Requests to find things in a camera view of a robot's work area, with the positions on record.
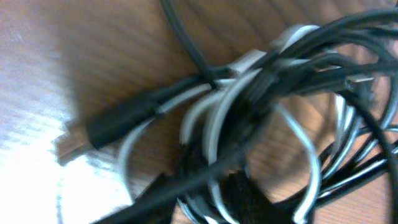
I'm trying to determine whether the white USB cable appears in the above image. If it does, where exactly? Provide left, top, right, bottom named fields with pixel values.
left=116, top=24, right=398, bottom=224

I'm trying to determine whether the black USB cable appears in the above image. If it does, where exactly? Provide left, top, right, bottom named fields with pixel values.
left=55, top=0, right=398, bottom=224

